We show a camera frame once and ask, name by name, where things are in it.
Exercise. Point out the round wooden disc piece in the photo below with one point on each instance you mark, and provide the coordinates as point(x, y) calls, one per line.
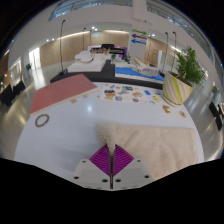
point(182, 114)

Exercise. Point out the brown wooden cutout piece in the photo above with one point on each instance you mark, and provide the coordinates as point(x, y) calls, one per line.
point(166, 109)

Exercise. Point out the sign with coloured arrows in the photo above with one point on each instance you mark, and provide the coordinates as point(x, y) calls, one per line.
point(138, 36)

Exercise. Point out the pink flat board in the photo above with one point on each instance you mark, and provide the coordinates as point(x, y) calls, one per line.
point(61, 91)

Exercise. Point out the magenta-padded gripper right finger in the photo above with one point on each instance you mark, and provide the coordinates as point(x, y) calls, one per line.
point(128, 173)

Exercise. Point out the blue sheet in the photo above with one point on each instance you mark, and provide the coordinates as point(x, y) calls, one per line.
point(133, 73)

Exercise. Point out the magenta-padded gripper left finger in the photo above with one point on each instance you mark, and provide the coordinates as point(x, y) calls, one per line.
point(96, 171)

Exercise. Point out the potted plant in striped pot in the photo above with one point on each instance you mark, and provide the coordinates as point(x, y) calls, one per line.
point(176, 90)

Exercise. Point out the white sheet with colourful stickers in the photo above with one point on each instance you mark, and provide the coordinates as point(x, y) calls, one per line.
point(128, 93)

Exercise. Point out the beige knitted towel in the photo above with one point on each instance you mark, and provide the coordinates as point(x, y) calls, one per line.
point(156, 146)

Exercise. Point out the group of black chairs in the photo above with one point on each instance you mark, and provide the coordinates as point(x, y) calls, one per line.
point(10, 93)
point(216, 111)

